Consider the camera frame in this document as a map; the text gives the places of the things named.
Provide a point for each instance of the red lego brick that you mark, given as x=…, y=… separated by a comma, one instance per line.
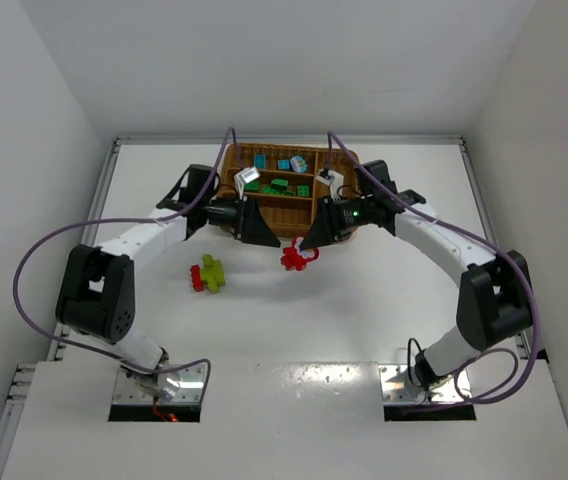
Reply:
x=196, y=279

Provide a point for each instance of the metal base plate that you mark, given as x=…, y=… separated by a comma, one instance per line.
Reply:
x=182, y=388
x=398, y=391

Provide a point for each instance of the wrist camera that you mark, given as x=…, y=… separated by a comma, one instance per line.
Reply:
x=332, y=179
x=244, y=177

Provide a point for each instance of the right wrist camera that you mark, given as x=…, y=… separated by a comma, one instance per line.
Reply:
x=332, y=179

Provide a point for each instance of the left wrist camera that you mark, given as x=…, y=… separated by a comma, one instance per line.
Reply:
x=244, y=177

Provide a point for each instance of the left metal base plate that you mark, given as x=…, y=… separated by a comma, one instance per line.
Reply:
x=182, y=388

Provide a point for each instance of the red lego arch piece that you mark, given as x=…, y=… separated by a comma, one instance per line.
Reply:
x=294, y=258

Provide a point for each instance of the blue lego base piece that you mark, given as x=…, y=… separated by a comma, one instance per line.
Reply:
x=283, y=164

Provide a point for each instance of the green lego plate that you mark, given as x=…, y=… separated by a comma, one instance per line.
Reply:
x=266, y=190

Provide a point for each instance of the blue monster face lego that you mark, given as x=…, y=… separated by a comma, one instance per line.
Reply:
x=298, y=164

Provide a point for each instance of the green upturned lego brick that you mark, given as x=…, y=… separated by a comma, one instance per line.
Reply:
x=280, y=185

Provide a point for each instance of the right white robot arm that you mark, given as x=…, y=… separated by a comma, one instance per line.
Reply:
x=492, y=303

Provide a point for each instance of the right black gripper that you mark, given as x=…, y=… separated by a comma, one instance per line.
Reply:
x=334, y=218

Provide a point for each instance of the long green lego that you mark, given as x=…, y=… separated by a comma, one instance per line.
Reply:
x=252, y=186

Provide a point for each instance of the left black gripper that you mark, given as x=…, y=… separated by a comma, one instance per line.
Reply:
x=239, y=218

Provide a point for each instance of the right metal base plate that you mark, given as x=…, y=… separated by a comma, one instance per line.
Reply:
x=398, y=391

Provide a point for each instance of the small green square lego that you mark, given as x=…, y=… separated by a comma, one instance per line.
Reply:
x=303, y=191

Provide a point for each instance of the brown wicker divided basket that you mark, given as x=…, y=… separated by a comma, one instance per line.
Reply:
x=287, y=216

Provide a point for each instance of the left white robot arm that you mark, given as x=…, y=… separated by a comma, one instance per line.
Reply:
x=98, y=292

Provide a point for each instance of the lime green lego piece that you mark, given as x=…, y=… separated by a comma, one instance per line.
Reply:
x=212, y=274

